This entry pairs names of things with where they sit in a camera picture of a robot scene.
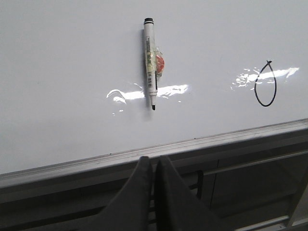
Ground white whiteboard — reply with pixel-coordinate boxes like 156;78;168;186
0;0;308;173

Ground grey cabinet with doors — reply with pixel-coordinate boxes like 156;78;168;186
187;146;308;231

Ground grey whiteboard marker tray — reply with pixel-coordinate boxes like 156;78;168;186
0;118;308;193

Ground white table frame rail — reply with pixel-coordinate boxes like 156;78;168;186
228;193;308;231

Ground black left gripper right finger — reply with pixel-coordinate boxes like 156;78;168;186
154;156;231;231

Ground white black-tipped whiteboard marker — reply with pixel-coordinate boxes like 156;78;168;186
143;18;158;111

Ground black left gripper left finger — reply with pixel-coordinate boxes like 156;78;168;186
80;156;152;231

